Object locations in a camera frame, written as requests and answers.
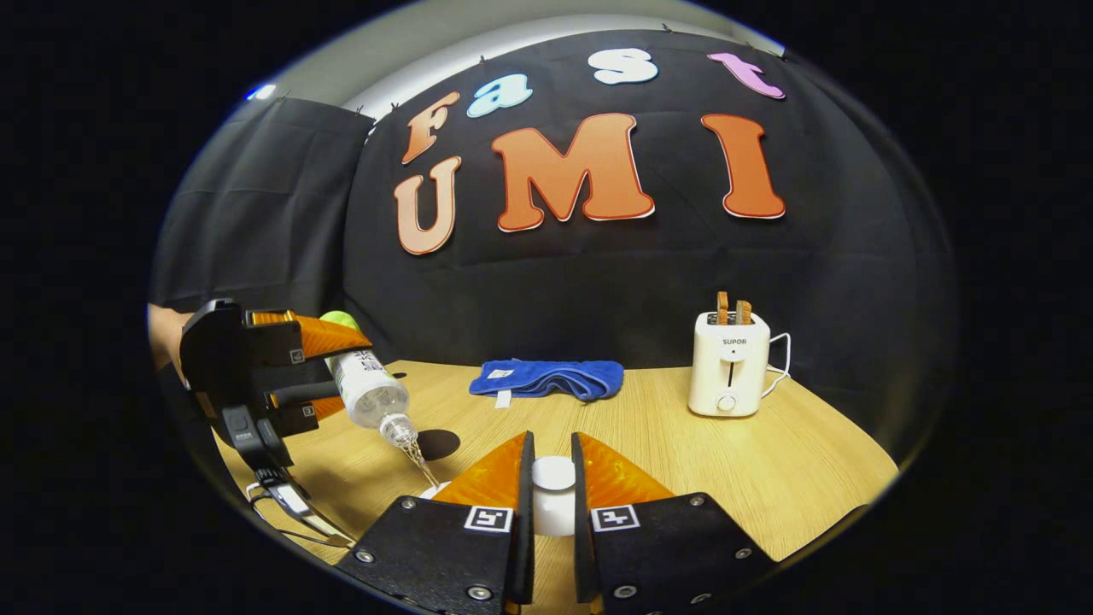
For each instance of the white toaster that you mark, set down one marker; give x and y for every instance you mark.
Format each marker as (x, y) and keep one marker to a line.
(728, 376)

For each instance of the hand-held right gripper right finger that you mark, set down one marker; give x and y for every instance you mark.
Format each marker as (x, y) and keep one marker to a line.
(582, 555)

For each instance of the white teacup lid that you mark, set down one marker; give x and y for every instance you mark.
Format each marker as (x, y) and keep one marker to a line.
(553, 491)

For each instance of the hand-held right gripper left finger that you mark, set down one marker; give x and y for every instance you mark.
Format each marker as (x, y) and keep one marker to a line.
(525, 555)

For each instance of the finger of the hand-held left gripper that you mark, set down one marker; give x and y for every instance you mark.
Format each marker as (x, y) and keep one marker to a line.
(320, 337)
(295, 401)

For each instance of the clear water bottle green label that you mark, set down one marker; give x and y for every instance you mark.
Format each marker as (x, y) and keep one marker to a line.
(369, 389)

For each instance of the dark round coaster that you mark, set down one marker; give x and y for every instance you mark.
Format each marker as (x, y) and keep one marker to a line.
(442, 444)

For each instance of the brown toast slice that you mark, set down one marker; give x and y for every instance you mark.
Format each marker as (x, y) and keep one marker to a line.
(722, 307)
(744, 312)

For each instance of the ceiling light panel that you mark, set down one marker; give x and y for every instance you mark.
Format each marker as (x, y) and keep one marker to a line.
(261, 91)

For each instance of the black backdrop cloth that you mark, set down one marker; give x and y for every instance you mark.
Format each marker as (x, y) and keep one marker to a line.
(598, 282)

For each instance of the blue folded towel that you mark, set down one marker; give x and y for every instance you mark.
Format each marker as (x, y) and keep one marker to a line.
(546, 378)

